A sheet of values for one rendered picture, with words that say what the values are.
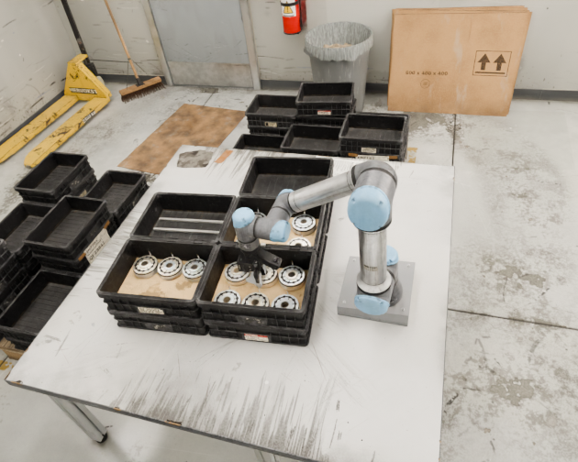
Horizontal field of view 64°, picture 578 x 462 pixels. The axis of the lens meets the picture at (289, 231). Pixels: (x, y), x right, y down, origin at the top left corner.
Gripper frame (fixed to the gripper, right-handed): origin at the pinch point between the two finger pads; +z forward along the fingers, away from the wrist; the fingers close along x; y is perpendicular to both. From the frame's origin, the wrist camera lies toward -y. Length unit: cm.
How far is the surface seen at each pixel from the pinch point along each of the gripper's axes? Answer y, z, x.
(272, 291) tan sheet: -4.5, 2.1, 3.0
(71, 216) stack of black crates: 143, 36, -59
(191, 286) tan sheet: 28.8, 2.1, 5.2
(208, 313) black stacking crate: 15.9, -0.2, 18.3
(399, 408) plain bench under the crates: -55, 15, 34
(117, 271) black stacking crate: 58, -4, 7
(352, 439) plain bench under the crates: -41, 15, 47
